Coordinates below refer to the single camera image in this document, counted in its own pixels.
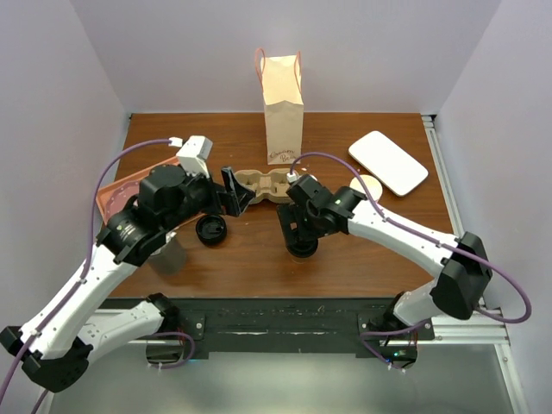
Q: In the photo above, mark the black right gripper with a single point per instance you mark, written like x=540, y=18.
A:
x=289, y=213

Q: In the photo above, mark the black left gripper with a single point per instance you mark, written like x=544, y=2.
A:
x=232, y=202

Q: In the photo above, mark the black plastic cup lid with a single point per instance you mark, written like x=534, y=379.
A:
x=303, y=249

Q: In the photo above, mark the brown paper takeout bag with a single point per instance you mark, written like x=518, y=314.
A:
x=281, y=86

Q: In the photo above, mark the single paper coffee cup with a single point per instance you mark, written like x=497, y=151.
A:
x=302, y=258

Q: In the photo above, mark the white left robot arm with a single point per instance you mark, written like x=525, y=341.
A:
x=55, y=348

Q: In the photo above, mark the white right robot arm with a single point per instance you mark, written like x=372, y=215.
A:
x=457, y=265

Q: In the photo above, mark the cardboard two-cup carrier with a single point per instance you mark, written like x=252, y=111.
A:
x=271, y=186

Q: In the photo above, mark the stack of black lids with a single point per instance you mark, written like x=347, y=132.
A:
x=211, y=230

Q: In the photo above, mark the stack of paper cups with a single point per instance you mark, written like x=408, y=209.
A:
x=374, y=187

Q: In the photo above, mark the grey cup with stirrers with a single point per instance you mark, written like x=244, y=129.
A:
x=170, y=258

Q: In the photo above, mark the white rectangular tray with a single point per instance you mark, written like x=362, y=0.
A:
x=388, y=162

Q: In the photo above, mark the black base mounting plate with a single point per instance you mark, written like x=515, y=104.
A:
x=287, y=325

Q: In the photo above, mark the orange plastic tray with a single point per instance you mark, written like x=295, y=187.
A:
x=111, y=198

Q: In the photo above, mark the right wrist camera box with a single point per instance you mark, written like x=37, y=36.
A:
x=293, y=177

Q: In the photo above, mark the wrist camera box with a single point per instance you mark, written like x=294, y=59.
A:
x=194, y=154
x=293, y=177

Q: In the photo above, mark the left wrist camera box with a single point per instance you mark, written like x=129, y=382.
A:
x=194, y=154

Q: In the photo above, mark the aluminium frame rail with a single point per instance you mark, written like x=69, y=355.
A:
x=465, y=369

